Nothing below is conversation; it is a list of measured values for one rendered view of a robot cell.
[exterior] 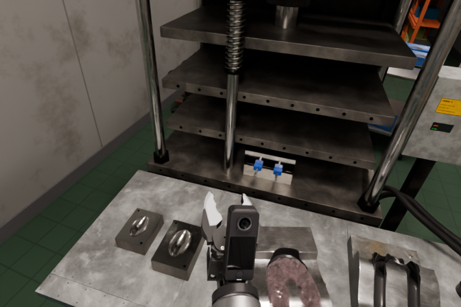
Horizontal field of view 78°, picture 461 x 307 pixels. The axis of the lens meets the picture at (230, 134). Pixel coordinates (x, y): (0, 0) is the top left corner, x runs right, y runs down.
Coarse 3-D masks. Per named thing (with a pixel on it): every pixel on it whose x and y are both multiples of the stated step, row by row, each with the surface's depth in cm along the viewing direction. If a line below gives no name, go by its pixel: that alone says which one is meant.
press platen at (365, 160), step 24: (192, 96) 183; (168, 120) 158; (192, 120) 159; (216, 120) 160; (240, 120) 161; (264, 120) 162; (288, 120) 164; (312, 120) 165; (336, 120) 166; (264, 144) 147; (288, 144) 144; (312, 144) 145; (336, 144) 146; (360, 144) 147
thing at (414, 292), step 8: (376, 256) 105; (384, 256) 110; (392, 256) 109; (376, 264) 109; (384, 264) 102; (400, 264) 103; (408, 264) 104; (416, 264) 102; (376, 272) 102; (384, 272) 101; (408, 272) 100; (416, 272) 100; (376, 280) 100; (384, 280) 99; (408, 280) 101; (416, 280) 99; (376, 288) 99; (384, 288) 98; (408, 288) 97; (416, 288) 97; (376, 296) 98; (384, 296) 97; (408, 296) 96; (416, 296) 96; (376, 304) 96; (384, 304) 96; (408, 304) 95; (416, 304) 95
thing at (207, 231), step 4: (204, 212) 52; (204, 216) 51; (204, 220) 50; (208, 220) 51; (204, 224) 50; (208, 224) 50; (204, 228) 49; (208, 228) 49; (212, 228) 49; (216, 228) 49; (204, 232) 48; (208, 232) 48; (212, 232) 49; (204, 236) 48; (208, 236) 48; (208, 240) 47; (212, 240) 47; (208, 244) 47; (212, 244) 48
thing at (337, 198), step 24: (168, 144) 182; (192, 144) 183; (216, 144) 184; (240, 144) 185; (168, 168) 163; (192, 168) 164; (216, 168) 165; (240, 168) 166; (312, 168) 168; (336, 168) 169; (360, 168) 170; (240, 192) 157; (264, 192) 152; (288, 192) 151; (312, 192) 152; (336, 192) 153; (360, 192) 154; (336, 216) 147; (360, 216) 142
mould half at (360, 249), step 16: (352, 240) 119; (368, 240) 120; (352, 256) 113; (368, 256) 105; (400, 256) 114; (416, 256) 114; (352, 272) 109; (368, 272) 101; (400, 272) 100; (432, 272) 101; (352, 288) 105; (368, 288) 98; (400, 288) 98; (432, 288) 97; (352, 304) 102; (368, 304) 96; (400, 304) 95; (432, 304) 95
